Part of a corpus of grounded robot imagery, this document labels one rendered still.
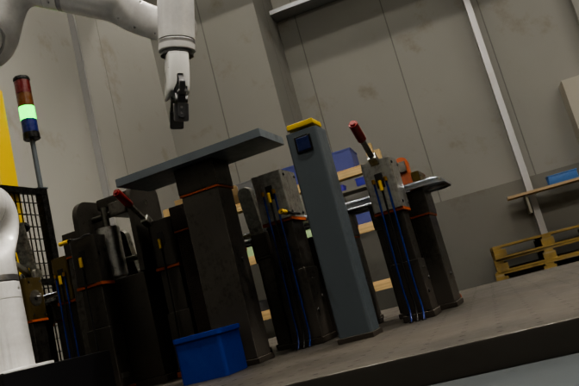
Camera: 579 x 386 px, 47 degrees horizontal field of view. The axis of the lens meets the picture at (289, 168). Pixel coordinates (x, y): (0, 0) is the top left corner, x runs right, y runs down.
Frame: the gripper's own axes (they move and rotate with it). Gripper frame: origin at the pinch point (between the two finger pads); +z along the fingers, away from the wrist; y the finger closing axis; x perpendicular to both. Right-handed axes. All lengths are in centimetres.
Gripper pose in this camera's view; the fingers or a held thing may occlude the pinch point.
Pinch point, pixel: (178, 121)
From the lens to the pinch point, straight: 150.9
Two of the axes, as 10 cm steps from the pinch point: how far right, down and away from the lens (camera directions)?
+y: 2.7, -1.2, -9.5
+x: 9.6, -0.1, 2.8
